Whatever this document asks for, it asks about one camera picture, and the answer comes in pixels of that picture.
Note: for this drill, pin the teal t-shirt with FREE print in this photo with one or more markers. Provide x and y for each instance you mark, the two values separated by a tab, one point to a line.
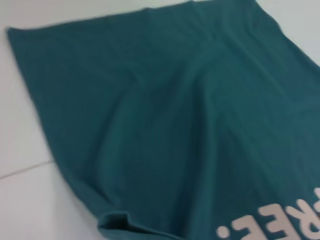
162	112

